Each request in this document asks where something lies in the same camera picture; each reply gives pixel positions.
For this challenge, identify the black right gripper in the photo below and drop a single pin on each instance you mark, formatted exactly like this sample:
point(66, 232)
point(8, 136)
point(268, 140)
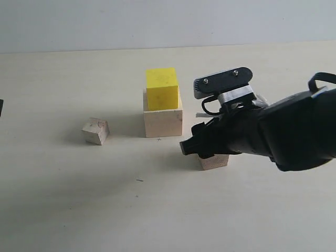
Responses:
point(240, 133)

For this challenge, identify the medium wooden cube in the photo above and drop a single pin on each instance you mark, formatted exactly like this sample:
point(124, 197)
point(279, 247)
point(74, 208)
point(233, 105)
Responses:
point(216, 161)

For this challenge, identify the large wooden cube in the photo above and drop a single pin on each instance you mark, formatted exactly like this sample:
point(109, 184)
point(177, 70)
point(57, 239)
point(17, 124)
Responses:
point(162, 123)

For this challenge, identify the yellow foam cube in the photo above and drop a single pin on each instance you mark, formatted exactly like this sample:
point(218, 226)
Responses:
point(162, 89)

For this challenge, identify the small wooden cube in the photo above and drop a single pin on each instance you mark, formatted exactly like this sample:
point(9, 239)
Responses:
point(95, 131)

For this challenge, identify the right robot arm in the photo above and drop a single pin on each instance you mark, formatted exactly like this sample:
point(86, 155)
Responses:
point(297, 133)

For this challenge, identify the white cable tie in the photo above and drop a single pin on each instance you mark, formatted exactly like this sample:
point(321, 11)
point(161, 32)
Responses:
point(206, 115)

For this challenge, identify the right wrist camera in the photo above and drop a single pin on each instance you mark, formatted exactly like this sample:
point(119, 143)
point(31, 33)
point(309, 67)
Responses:
point(230, 86)

